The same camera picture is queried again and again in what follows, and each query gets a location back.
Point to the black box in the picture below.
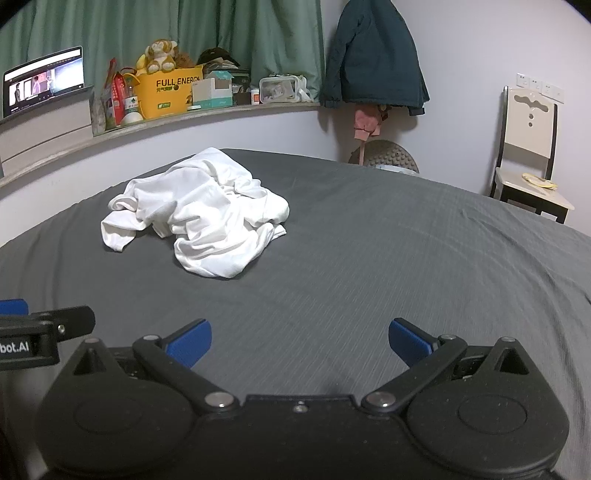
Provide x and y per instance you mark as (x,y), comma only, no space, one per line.
(241,87)

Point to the yellow wrapper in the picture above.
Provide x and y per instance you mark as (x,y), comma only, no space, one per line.
(538,181)

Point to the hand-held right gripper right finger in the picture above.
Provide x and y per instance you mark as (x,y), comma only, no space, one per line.
(408,341)

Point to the white wall switch panel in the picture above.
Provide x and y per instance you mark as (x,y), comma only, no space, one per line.
(551,90)

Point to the woven round basket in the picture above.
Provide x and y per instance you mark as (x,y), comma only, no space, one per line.
(388,154)

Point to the small bedside shelf unit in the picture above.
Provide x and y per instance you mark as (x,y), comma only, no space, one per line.
(526,124)

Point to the white bowl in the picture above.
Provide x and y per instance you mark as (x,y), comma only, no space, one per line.
(131,119)

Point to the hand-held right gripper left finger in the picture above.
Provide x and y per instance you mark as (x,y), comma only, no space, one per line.
(189,344)

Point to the white long-sleeve shirt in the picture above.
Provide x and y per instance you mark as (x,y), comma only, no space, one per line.
(198,207)

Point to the white grey box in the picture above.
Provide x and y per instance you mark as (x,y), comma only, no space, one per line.
(41,134)

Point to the red snack packet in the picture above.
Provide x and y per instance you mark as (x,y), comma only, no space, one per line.
(119,99)

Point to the yellow white plush toy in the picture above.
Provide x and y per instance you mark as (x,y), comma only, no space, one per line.
(159,55)

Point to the clear plastic container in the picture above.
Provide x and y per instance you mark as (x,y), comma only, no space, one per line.
(277,90)

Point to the small orange white jar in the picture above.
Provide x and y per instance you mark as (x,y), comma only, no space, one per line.
(255,98)

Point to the white teal box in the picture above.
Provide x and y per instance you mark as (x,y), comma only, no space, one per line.
(210,92)

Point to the dark teal jacket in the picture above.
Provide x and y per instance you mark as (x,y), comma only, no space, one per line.
(374,60)

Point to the laptop with lit screen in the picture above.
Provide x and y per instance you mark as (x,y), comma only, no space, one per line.
(41,83)

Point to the grey window ledge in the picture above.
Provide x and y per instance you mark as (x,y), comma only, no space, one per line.
(207,115)

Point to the green curtain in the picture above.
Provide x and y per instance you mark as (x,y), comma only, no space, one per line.
(138,27)

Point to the black cap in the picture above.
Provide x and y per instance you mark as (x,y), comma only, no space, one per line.
(214,55)

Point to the pink pole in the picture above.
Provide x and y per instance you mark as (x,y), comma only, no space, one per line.
(363,152)

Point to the white green carton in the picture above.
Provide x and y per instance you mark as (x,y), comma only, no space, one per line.
(132,104)

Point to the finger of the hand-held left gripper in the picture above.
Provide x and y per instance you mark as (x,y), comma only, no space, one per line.
(69,319)
(13,307)

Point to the pink cloth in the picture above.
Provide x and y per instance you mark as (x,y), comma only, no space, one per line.
(367,121)

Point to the yellow cardboard box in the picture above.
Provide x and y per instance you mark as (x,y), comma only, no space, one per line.
(171,99)

